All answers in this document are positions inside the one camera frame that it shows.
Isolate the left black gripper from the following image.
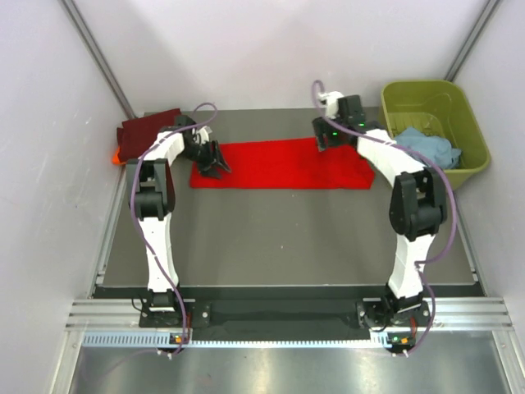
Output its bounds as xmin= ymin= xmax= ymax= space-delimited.
xmin=178 ymin=139 xmax=230 ymax=179

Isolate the red t shirt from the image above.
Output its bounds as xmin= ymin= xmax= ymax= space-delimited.
xmin=189 ymin=137 xmax=375 ymax=190

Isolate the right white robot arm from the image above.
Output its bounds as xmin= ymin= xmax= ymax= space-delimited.
xmin=313 ymin=91 xmax=447 ymax=332

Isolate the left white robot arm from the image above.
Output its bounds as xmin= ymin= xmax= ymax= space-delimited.
xmin=126 ymin=115 xmax=231 ymax=328

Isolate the folded maroon t shirt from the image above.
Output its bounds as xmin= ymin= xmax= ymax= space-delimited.
xmin=116 ymin=108 xmax=181 ymax=161

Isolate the folded orange t shirt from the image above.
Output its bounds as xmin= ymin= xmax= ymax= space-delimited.
xmin=112 ymin=146 xmax=126 ymax=166

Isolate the light blue t shirt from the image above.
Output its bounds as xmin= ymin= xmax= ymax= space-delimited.
xmin=394 ymin=127 xmax=462 ymax=169

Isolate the olive green plastic bin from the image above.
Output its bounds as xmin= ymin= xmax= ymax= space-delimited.
xmin=378 ymin=80 xmax=491 ymax=190

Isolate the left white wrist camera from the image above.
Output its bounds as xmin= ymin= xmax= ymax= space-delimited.
xmin=192 ymin=126 xmax=212 ymax=144

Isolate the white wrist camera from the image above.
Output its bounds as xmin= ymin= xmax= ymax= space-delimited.
xmin=317 ymin=91 xmax=344 ymax=119
xmin=192 ymin=126 xmax=212 ymax=144

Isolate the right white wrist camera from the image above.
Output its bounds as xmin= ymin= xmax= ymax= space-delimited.
xmin=317 ymin=91 xmax=344 ymax=119

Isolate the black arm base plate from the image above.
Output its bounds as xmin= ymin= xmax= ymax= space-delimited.
xmin=139 ymin=300 xmax=430 ymax=329

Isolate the left aluminium corner post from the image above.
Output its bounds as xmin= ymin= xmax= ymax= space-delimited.
xmin=58 ymin=0 xmax=136 ymax=119

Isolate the aluminium corner post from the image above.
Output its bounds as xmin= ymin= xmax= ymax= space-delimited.
xmin=58 ymin=0 xmax=136 ymax=119
xmin=444 ymin=0 xmax=503 ymax=82

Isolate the right aluminium corner post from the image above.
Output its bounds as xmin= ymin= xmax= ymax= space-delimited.
xmin=444 ymin=0 xmax=503 ymax=82

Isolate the grey slotted cable duct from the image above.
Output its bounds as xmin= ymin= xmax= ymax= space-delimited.
xmin=82 ymin=332 xmax=410 ymax=350

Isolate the aluminium frame rail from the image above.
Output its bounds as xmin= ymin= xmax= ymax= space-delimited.
xmin=66 ymin=297 xmax=514 ymax=331

